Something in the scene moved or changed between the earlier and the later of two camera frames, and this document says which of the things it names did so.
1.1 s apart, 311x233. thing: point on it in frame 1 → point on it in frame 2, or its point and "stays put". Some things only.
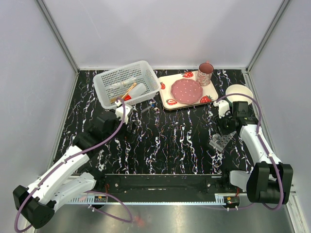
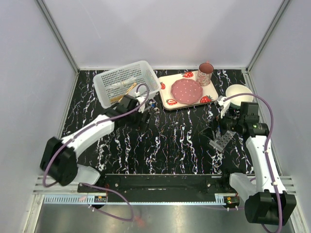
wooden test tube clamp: [127, 92] stays put
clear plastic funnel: [122, 83] stays put
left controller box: [100, 198] stays put
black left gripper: [133, 127] → [147, 117]
